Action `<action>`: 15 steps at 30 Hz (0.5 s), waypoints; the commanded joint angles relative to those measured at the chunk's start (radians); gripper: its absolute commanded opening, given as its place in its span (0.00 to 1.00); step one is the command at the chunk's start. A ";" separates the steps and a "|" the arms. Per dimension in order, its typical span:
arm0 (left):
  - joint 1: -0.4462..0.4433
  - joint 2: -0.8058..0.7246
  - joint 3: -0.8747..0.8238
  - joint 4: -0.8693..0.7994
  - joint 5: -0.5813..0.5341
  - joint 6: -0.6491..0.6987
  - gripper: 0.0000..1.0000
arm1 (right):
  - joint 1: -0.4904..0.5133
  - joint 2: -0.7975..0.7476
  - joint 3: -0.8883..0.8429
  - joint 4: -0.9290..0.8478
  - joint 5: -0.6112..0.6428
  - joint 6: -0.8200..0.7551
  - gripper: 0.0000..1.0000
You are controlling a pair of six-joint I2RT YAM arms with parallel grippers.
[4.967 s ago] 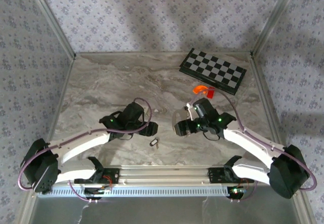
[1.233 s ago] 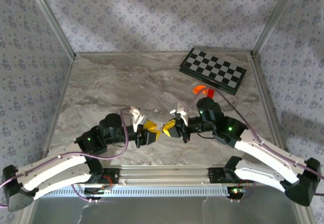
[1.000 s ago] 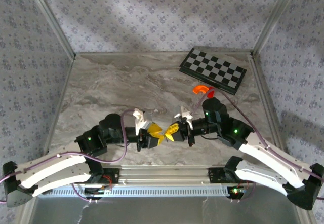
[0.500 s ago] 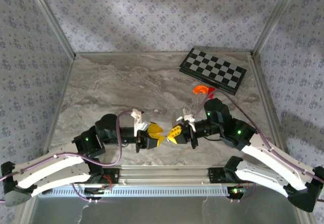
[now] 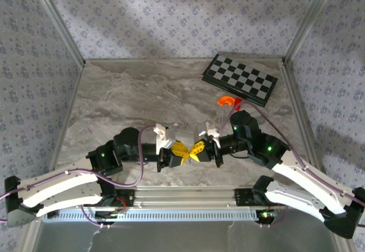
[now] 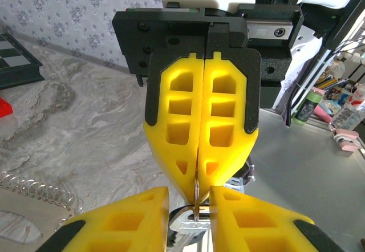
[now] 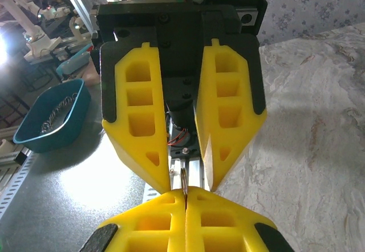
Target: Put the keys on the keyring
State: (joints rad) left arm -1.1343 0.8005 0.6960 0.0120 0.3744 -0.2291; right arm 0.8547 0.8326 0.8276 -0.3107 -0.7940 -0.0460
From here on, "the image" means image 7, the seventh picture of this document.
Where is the slotted grey cable tray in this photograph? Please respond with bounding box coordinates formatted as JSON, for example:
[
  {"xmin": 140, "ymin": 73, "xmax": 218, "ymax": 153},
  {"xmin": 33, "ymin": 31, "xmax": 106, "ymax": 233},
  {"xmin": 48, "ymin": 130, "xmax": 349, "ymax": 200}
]
[{"xmin": 0, "ymin": 152, "xmax": 38, "ymax": 218}]

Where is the chain of silver keyrings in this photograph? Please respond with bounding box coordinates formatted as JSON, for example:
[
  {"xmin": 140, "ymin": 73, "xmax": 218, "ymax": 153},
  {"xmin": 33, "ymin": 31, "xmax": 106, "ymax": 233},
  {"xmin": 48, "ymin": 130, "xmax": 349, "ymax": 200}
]
[{"xmin": 39, "ymin": 92, "xmax": 79, "ymax": 133}]

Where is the teal plastic bin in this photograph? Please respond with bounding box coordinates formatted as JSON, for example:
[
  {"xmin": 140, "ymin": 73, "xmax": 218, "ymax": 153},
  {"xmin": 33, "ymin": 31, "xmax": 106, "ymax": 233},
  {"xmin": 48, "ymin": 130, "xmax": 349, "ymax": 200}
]
[{"xmin": 13, "ymin": 78, "xmax": 92, "ymax": 153}]

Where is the silver metal keyring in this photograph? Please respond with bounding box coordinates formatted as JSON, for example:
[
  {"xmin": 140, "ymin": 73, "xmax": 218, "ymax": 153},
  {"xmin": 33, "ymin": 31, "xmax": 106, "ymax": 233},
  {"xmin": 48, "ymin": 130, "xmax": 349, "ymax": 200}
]
[{"xmin": 180, "ymin": 168, "xmax": 189, "ymax": 204}]

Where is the pink plastic box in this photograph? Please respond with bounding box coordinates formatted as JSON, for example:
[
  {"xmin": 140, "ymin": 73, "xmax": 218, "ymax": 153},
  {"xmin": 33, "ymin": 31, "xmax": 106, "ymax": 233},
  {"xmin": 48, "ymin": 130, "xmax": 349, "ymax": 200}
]
[{"xmin": 85, "ymin": 58, "xmax": 102, "ymax": 87}]

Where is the light blue plastic box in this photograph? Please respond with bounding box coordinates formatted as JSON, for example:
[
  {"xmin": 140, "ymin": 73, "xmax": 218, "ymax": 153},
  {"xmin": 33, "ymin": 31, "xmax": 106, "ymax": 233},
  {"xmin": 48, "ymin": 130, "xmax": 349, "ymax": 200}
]
[{"xmin": 55, "ymin": 45, "xmax": 95, "ymax": 79}]

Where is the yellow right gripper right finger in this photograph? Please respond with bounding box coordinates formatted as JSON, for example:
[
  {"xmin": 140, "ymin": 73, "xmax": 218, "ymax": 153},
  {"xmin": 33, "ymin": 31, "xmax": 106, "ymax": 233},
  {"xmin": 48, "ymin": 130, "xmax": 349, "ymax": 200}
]
[{"xmin": 186, "ymin": 186, "xmax": 296, "ymax": 252}]

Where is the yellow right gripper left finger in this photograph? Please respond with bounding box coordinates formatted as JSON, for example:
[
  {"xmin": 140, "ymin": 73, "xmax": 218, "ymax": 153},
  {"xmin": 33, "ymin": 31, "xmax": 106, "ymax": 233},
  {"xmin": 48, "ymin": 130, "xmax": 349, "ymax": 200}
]
[{"xmin": 80, "ymin": 189, "xmax": 186, "ymax": 252}]

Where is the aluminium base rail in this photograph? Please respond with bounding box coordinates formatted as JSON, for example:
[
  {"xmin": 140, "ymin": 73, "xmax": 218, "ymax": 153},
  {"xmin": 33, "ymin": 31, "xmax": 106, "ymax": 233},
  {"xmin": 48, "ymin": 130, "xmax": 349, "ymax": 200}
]
[{"xmin": 170, "ymin": 157, "xmax": 206, "ymax": 192}]

